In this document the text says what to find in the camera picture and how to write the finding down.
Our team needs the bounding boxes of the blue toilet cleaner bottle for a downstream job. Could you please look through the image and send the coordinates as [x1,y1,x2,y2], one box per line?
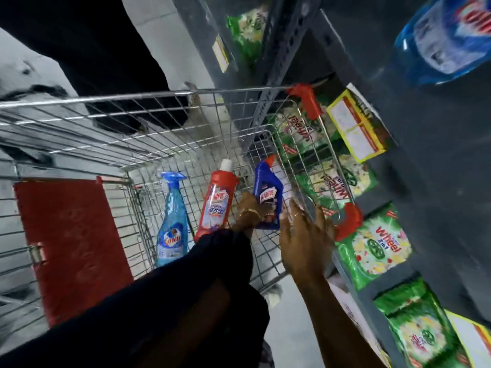
[252,155,285,231]

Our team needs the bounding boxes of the red plastic cart corner bumper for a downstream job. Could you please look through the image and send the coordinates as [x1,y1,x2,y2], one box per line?
[333,202,364,243]
[286,83,323,121]

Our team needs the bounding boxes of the silver wire shopping cart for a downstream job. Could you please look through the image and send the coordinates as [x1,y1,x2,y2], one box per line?
[0,85,364,343]

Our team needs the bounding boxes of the white shelf price label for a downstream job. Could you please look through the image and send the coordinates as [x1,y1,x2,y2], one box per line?
[327,275,393,368]

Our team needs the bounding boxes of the blue glass cleaner spray bottle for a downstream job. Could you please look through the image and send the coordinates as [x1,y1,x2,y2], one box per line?
[155,171,191,268]

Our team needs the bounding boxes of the person's left hand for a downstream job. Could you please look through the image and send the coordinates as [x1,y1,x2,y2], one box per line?
[231,192,270,236]

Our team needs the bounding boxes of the red plastic cart seat flap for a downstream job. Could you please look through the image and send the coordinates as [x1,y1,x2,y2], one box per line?
[13,177,135,328]

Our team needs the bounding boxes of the grey metal shelf rack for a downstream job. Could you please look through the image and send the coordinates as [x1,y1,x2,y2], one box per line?
[172,0,491,368]

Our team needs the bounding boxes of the large blue liquid bottle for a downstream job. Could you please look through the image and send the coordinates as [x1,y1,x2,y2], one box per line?
[390,0,491,87]

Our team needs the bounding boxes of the person's right hand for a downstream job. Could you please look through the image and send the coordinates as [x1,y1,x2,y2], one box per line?
[279,198,337,283]

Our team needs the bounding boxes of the person's left forearm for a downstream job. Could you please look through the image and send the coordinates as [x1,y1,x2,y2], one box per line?
[0,228,271,368]

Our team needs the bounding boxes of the green detergent packet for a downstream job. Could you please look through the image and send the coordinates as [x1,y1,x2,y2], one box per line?
[335,202,414,292]
[373,277,470,368]
[225,5,269,62]
[295,153,380,218]
[268,103,340,162]

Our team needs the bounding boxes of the small yellow shelf price label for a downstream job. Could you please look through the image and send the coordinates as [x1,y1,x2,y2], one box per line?
[211,34,231,74]

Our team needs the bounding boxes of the red toilet cleaner bottle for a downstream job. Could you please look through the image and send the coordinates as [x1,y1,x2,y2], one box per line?
[193,158,239,243]

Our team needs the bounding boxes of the large yellow shelf price label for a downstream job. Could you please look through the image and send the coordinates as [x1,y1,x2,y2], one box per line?
[444,309,491,368]
[326,83,396,164]

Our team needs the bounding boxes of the person's right forearm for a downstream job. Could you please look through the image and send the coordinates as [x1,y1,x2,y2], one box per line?
[293,272,386,368]

